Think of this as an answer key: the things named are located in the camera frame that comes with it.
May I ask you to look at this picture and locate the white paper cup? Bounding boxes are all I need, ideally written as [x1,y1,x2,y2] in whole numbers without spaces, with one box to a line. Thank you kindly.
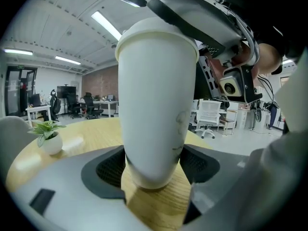
[117,35,197,193]

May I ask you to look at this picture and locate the long white office desk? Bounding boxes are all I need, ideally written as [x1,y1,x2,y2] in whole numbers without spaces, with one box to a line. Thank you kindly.
[79,100,119,118]

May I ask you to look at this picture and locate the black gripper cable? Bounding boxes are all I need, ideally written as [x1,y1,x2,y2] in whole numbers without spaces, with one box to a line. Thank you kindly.
[256,75,280,106]

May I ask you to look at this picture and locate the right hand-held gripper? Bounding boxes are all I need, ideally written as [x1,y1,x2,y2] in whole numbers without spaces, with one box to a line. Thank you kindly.
[147,0,261,98]

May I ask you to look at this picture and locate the black framed glass door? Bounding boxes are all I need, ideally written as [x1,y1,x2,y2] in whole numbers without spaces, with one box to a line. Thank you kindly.
[4,65,38,117]

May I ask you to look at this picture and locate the black office chair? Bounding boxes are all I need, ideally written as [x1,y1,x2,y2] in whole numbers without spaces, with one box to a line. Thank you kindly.
[49,89,62,121]
[65,93,84,119]
[83,92,104,120]

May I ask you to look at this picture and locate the white mesh office chair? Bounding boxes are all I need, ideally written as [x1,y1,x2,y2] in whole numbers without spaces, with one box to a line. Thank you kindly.
[193,99,223,140]

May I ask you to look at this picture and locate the black screen on stand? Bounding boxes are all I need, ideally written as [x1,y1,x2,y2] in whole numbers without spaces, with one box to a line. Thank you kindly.
[56,83,77,115]

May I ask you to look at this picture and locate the person's black buttoned shirt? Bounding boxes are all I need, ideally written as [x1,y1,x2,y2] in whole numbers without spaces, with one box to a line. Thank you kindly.
[204,0,308,60]

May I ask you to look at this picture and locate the long ceiling light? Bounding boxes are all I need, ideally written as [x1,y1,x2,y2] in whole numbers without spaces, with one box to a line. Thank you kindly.
[3,48,34,56]
[54,55,82,65]
[90,10,123,41]

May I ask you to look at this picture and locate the grey shell chair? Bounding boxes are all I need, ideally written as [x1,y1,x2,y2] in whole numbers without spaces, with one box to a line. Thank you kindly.
[0,115,32,178]

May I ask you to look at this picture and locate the right hand-held gripper camera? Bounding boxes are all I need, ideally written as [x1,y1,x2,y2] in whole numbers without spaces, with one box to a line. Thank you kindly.
[219,65,263,105]

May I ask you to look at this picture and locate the person's right forearm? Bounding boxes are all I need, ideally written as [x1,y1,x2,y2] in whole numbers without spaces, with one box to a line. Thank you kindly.
[258,43,283,75]

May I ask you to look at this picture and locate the round wooden side table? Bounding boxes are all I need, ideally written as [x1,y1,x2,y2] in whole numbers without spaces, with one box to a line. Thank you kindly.
[6,116,214,231]

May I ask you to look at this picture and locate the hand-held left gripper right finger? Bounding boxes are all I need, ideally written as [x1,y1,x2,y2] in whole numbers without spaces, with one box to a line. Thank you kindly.
[179,143,265,231]

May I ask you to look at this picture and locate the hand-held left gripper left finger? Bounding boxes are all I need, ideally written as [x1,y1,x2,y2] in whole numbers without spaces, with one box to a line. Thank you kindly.
[9,144,151,231]

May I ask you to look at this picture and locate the small potted green plant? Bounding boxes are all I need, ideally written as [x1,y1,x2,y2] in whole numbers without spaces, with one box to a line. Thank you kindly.
[27,120,67,156]

